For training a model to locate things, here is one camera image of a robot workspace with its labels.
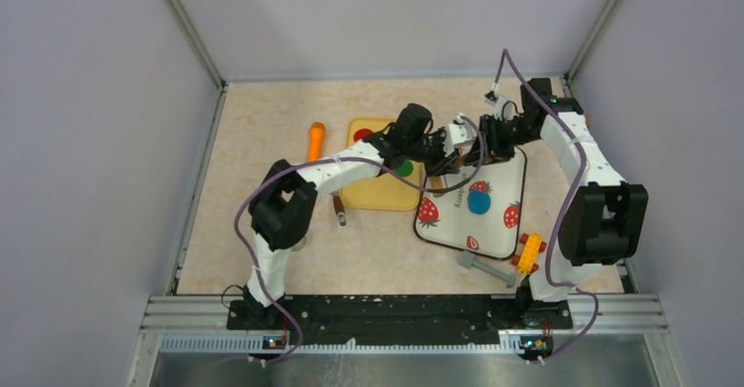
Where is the wooden roller tool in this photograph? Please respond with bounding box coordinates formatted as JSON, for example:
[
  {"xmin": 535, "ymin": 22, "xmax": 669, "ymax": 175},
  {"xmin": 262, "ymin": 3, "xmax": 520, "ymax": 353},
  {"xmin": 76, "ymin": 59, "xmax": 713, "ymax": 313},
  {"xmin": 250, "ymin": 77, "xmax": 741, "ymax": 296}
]
[{"xmin": 455, "ymin": 154, "xmax": 467, "ymax": 168}]

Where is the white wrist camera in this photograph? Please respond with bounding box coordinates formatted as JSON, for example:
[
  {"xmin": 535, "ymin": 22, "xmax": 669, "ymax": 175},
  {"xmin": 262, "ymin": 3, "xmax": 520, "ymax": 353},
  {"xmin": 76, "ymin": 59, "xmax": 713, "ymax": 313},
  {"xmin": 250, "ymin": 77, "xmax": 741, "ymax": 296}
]
[
  {"xmin": 443, "ymin": 113, "xmax": 477, "ymax": 150},
  {"xmin": 484, "ymin": 82, "xmax": 518, "ymax": 120}
]

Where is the blue play dough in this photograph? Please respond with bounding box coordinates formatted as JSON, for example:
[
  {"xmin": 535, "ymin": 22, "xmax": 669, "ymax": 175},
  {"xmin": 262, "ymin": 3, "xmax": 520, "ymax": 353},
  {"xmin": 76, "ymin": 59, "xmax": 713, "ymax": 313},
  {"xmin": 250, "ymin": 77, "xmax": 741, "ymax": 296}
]
[{"xmin": 467, "ymin": 190, "xmax": 491, "ymax": 215}]

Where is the white strawberry enamel tray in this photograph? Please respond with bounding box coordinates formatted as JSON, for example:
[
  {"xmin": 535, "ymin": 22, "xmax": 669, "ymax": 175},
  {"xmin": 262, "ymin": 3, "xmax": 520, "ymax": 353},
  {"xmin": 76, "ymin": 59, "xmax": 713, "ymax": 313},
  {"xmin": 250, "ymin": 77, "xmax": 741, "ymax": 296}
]
[{"xmin": 413, "ymin": 148, "xmax": 526, "ymax": 261}]

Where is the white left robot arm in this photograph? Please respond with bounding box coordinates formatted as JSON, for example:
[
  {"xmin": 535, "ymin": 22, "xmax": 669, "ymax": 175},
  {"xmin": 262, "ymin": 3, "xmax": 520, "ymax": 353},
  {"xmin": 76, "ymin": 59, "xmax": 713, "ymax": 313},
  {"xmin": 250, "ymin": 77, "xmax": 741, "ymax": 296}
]
[{"xmin": 233, "ymin": 104, "xmax": 482, "ymax": 329}]

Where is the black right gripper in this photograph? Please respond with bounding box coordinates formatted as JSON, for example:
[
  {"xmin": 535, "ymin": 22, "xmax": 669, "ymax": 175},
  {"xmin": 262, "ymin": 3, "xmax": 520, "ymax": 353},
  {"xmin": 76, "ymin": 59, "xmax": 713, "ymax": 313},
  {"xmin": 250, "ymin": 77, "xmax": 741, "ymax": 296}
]
[{"xmin": 464, "ymin": 114, "xmax": 540, "ymax": 168}]

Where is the yellow plastic tray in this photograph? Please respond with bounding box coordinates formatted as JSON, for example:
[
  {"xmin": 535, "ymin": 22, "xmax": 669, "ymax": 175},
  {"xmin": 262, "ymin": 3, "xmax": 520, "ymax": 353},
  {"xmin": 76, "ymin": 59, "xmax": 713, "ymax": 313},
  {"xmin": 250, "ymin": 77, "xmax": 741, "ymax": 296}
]
[{"xmin": 340, "ymin": 118, "xmax": 420, "ymax": 211}]

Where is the grey toy bolt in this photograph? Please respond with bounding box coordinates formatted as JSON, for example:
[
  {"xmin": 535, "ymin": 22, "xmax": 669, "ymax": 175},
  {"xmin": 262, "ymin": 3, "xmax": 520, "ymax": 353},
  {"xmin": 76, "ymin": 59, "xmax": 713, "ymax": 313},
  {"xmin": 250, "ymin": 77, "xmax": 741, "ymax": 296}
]
[{"xmin": 458, "ymin": 251, "xmax": 517, "ymax": 288}]

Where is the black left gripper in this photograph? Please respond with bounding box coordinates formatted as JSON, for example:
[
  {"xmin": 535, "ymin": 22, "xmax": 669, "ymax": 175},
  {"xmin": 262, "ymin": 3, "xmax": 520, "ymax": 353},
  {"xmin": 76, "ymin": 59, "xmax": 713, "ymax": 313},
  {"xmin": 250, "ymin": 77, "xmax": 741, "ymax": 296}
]
[{"xmin": 405, "ymin": 127, "xmax": 460, "ymax": 178}]

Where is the red dough disc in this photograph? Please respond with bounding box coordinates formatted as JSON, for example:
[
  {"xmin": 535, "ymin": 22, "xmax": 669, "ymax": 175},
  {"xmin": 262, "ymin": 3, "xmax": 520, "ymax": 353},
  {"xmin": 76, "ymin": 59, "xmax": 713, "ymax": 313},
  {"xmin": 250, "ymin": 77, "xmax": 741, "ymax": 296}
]
[{"xmin": 353, "ymin": 128, "xmax": 373, "ymax": 142}]

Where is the yellow toy brick car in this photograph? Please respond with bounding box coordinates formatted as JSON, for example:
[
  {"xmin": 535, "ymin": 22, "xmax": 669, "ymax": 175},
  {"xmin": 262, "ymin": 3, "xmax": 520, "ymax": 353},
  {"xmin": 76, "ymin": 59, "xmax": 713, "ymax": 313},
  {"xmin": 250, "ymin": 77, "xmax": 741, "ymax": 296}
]
[{"xmin": 511, "ymin": 233, "xmax": 547, "ymax": 275}]

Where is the green dough disc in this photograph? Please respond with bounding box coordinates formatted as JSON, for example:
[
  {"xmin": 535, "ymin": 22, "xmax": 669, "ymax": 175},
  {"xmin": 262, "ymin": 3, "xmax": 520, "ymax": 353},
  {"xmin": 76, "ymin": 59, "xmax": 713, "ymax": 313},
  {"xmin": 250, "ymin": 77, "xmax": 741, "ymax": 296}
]
[{"xmin": 394, "ymin": 161, "xmax": 414, "ymax": 177}]

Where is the brown handled scraper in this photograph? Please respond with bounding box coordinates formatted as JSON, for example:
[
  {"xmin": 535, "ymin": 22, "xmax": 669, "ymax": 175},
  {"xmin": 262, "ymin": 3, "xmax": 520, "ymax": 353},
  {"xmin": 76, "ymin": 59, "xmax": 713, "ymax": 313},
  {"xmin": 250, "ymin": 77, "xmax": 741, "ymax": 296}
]
[{"xmin": 332, "ymin": 193, "xmax": 347, "ymax": 227}]

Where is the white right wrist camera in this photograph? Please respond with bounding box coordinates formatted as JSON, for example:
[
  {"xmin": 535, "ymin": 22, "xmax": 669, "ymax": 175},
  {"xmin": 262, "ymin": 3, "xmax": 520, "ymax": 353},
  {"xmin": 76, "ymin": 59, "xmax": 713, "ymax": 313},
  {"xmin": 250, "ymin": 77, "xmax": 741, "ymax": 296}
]
[{"xmin": 484, "ymin": 82, "xmax": 518, "ymax": 120}]

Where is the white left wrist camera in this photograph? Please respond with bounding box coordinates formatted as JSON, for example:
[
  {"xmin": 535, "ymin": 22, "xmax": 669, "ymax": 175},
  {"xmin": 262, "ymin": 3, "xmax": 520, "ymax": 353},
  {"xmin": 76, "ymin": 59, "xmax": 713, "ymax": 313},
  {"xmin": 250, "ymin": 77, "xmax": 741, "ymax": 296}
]
[{"xmin": 443, "ymin": 113, "xmax": 477, "ymax": 150}]

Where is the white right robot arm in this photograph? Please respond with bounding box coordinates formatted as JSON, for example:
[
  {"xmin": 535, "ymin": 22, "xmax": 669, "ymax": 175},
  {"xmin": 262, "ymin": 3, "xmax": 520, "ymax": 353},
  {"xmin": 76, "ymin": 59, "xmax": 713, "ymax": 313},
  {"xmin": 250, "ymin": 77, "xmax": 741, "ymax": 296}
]
[{"xmin": 480, "ymin": 78, "xmax": 648, "ymax": 327}]

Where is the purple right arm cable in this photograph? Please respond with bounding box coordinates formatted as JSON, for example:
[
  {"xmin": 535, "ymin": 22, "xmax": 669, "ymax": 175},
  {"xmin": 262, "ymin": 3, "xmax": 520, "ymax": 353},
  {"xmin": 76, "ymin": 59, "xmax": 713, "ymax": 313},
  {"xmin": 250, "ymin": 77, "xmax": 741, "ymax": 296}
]
[{"xmin": 492, "ymin": 47, "xmax": 600, "ymax": 365}]

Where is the orange toy rolling pin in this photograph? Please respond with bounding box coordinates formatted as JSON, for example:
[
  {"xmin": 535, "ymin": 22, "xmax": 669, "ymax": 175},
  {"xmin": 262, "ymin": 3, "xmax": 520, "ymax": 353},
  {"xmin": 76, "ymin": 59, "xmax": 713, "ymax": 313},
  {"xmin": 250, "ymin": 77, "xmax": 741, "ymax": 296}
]
[{"xmin": 306, "ymin": 121, "xmax": 326, "ymax": 161}]

